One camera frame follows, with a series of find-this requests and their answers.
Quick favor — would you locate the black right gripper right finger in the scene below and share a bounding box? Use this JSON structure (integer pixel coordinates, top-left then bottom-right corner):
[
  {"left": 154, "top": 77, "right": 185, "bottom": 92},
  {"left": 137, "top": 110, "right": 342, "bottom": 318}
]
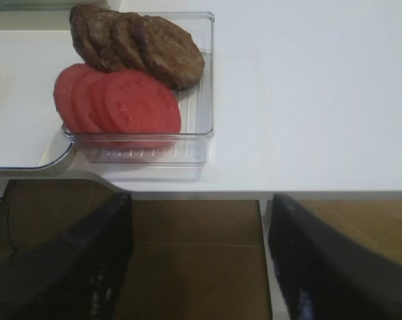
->
[{"left": 269, "top": 193, "right": 402, "bottom": 319}]

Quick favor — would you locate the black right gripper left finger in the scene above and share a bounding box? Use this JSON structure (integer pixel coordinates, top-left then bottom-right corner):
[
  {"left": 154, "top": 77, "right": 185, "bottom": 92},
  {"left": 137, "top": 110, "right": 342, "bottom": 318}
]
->
[{"left": 0, "top": 193, "right": 134, "bottom": 319}]

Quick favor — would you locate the red tomato slice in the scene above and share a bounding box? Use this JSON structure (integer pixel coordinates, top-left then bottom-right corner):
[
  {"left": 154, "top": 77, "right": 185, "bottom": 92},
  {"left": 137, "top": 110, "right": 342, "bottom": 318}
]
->
[
  {"left": 53, "top": 63, "right": 93, "bottom": 133},
  {"left": 89, "top": 75, "right": 113, "bottom": 133},
  {"left": 71, "top": 72, "right": 105, "bottom": 133},
  {"left": 103, "top": 71, "right": 181, "bottom": 135}
]

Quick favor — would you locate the white table leg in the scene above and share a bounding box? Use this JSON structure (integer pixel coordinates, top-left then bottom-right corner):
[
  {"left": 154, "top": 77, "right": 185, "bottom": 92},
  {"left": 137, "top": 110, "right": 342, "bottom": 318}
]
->
[{"left": 258, "top": 199, "right": 273, "bottom": 319}]

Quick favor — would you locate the cream metal tray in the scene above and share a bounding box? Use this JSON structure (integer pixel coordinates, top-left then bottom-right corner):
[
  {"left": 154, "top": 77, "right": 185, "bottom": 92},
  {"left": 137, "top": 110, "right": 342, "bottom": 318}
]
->
[{"left": 0, "top": 31, "right": 79, "bottom": 175}]

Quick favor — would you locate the clear bin with patties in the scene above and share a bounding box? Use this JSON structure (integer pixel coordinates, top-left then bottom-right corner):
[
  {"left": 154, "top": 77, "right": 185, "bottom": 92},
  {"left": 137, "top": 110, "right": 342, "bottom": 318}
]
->
[{"left": 61, "top": 11, "right": 215, "bottom": 167}]

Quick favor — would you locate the front brown meat patty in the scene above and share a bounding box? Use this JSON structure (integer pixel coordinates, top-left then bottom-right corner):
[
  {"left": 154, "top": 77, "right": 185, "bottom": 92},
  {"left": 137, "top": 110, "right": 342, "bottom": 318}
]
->
[{"left": 133, "top": 16, "right": 205, "bottom": 90}]

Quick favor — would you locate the brown meat patty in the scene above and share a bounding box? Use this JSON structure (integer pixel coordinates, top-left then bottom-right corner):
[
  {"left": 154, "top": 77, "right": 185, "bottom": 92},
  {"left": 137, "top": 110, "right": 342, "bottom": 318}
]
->
[
  {"left": 111, "top": 13, "right": 146, "bottom": 71},
  {"left": 133, "top": 16, "right": 205, "bottom": 90},
  {"left": 87, "top": 10, "right": 124, "bottom": 72},
  {"left": 69, "top": 4, "right": 106, "bottom": 71}
]

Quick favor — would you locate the back brown meat patty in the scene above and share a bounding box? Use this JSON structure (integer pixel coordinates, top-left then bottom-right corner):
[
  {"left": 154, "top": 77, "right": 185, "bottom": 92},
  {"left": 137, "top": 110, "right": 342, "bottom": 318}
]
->
[{"left": 69, "top": 4, "right": 106, "bottom": 71}]

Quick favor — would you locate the black cable under table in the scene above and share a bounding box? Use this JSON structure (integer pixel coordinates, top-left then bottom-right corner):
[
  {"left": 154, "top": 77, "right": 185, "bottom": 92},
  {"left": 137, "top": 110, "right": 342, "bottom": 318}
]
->
[{"left": 0, "top": 179, "right": 17, "bottom": 257}]

